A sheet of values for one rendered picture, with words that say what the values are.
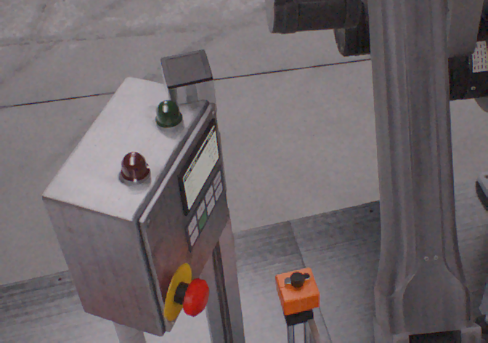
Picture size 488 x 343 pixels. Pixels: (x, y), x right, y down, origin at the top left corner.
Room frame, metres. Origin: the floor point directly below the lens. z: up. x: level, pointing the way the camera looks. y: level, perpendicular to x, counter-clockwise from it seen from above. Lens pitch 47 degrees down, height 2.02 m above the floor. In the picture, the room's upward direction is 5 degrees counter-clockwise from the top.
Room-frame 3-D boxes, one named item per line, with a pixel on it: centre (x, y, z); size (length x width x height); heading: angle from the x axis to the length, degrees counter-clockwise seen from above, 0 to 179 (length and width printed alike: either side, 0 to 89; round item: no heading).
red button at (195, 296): (0.48, 0.06, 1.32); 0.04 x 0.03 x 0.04; 154
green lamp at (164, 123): (0.57, 0.07, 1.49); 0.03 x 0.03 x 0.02
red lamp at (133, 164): (0.51, 0.10, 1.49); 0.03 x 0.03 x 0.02
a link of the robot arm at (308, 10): (0.82, -0.10, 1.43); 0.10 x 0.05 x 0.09; 3
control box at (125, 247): (0.55, 0.10, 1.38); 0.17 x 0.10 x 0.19; 154
